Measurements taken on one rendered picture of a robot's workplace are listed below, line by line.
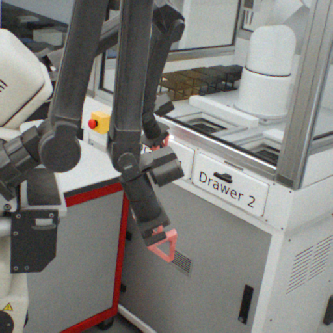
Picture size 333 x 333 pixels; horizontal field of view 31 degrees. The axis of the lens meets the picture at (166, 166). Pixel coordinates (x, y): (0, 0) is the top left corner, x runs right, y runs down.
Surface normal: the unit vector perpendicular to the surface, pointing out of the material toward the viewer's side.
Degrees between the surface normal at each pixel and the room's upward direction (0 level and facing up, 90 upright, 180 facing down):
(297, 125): 90
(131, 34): 90
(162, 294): 90
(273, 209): 90
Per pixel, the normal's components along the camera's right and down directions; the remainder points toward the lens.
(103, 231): 0.71, 0.36
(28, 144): 0.26, 0.41
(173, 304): -0.70, 0.21
